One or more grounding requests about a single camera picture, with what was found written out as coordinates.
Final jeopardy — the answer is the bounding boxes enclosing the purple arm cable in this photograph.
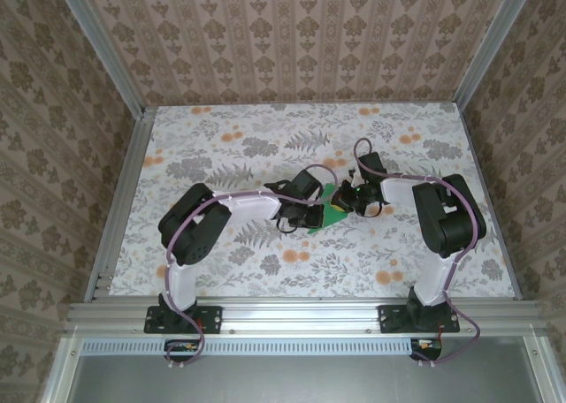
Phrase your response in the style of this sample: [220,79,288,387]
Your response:
[165,163,340,371]
[353,137,483,369]

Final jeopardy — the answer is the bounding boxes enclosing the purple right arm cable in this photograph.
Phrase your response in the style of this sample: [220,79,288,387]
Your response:
[353,137,483,369]

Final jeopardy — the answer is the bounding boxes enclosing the aluminium lower frame strut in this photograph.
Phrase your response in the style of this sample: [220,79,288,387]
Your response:
[42,336,83,403]
[521,335,565,403]

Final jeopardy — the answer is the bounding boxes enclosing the aluminium frame corner post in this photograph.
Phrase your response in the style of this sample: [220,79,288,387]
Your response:
[453,0,543,108]
[55,0,149,119]

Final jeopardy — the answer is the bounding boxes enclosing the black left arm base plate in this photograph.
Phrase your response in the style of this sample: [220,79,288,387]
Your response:
[143,304,224,335]

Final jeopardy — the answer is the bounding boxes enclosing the white slotted cable duct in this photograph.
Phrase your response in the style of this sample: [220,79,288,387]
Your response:
[81,337,443,355]

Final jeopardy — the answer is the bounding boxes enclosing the aluminium frame cross rail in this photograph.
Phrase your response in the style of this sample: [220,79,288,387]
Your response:
[64,300,547,336]

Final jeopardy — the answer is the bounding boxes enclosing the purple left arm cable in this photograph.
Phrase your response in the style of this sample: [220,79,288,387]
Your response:
[165,163,340,371]

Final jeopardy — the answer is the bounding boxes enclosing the aluminium frame side rail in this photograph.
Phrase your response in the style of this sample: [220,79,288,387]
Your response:
[83,105,156,303]

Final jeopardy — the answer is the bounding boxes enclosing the small circuit board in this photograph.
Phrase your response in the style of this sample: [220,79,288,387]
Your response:
[164,338,203,363]
[409,338,443,361]

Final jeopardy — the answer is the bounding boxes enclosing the floral patterned table cover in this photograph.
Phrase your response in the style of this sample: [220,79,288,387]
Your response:
[108,102,517,299]

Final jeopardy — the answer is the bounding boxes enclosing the grey metal shelf panel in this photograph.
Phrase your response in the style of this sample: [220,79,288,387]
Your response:
[65,354,539,403]

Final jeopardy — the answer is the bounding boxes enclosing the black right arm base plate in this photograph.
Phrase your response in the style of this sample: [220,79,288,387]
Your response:
[378,304,461,335]

